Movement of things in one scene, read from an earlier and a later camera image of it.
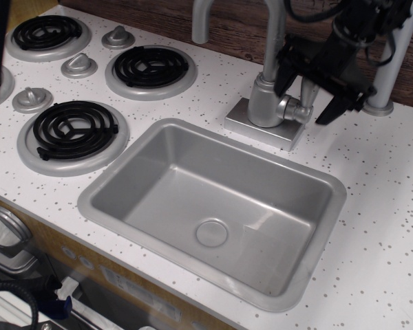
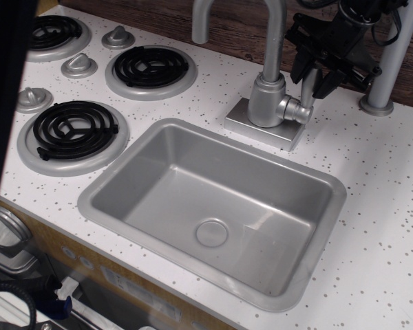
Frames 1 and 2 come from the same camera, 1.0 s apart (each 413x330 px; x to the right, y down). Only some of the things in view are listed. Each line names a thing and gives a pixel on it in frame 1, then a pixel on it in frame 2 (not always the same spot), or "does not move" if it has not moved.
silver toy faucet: x=265 y=115 does not move
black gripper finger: x=285 y=74 -> x=303 y=62
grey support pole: x=379 y=102 does not move
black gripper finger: x=335 y=108 -> x=331 y=81
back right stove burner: x=151 y=73 does not move
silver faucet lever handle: x=289 y=107 does not move
